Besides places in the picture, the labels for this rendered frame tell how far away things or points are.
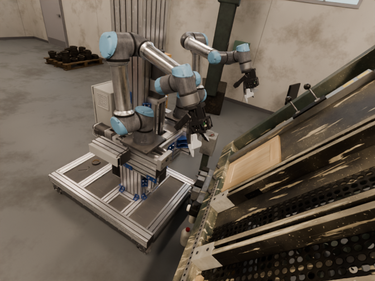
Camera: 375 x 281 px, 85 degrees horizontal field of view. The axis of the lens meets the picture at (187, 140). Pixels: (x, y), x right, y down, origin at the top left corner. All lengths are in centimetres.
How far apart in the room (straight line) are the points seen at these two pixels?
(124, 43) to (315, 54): 415
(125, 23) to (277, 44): 383
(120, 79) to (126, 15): 45
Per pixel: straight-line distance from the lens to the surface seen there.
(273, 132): 145
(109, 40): 111
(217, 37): 398
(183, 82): 79
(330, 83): 163
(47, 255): 222
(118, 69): 115
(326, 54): 488
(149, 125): 132
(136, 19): 140
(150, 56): 111
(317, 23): 485
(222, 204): 118
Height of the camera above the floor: 183
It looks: 33 degrees down
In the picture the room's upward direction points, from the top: 9 degrees clockwise
